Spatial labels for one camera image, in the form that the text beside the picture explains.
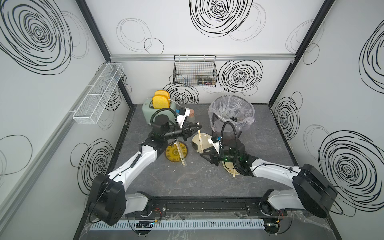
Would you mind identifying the white mesh wall shelf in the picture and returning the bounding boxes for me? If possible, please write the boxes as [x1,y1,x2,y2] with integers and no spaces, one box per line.
[73,63,124,125]

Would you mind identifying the mint green toaster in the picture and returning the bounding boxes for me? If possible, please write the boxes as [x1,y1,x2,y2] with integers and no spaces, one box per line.
[142,99,174,125]

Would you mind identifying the black corrugated cable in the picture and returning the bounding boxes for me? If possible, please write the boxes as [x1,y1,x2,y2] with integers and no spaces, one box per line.
[149,107,178,125]
[220,121,239,151]

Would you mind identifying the cream plate with red marks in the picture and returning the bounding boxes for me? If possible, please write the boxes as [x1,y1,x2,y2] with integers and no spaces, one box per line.
[222,162,240,176]

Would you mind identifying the black wire wall basket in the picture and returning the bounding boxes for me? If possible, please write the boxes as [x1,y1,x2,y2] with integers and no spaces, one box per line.
[173,55,218,88]

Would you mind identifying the clear plastic bin liner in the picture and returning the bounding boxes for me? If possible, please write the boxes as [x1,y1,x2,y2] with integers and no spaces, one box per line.
[208,95,256,133]

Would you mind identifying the cream plate with black patch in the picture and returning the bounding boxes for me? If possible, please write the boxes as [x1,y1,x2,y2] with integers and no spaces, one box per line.
[192,133,213,153]

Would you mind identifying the black corrugated cable left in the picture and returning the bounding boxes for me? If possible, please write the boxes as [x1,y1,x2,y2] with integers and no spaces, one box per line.
[149,107,178,125]

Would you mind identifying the black mesh trash bin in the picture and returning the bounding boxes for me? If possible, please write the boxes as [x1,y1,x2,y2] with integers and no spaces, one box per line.
[209,95,255,148]

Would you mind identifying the yellow patterned plate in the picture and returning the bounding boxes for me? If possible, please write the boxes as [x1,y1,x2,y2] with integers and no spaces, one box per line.
[165,142,188,163]

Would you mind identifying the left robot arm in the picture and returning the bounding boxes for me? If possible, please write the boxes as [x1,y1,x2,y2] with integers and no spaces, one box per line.
[87,115,202,226]

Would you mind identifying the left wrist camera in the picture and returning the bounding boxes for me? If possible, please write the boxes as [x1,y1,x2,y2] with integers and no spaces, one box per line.
[175,107,191,129]

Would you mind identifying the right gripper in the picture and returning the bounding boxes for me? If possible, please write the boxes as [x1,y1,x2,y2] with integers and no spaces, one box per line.
[200,146,239,167]

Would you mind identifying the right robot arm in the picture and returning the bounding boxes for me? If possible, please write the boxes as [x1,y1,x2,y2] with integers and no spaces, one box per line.
[201,147,338,219]

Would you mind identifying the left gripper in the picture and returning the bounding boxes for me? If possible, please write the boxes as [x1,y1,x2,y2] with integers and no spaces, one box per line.
[161,122,201,143]

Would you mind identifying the white slotted cable duct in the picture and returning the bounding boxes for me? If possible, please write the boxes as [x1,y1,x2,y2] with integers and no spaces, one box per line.
[90,219,265,231]

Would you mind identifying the black corrugated cable right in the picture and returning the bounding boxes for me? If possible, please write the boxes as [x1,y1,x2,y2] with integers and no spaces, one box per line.
[220,121,239,151]

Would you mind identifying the front yellow toast slice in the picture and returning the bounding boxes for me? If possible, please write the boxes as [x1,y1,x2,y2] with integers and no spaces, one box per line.
[152,95,170,109]

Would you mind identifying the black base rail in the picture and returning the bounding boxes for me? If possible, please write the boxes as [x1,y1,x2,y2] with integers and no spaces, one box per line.
[89,196,328,217]

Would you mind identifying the rear yellow toast slice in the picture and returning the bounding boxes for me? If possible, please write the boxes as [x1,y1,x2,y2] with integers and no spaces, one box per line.
[155,90,170,99]

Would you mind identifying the yellow toast slice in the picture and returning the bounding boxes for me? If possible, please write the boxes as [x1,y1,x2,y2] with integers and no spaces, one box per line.
[152,95,170,109]
[155,90,170,99]

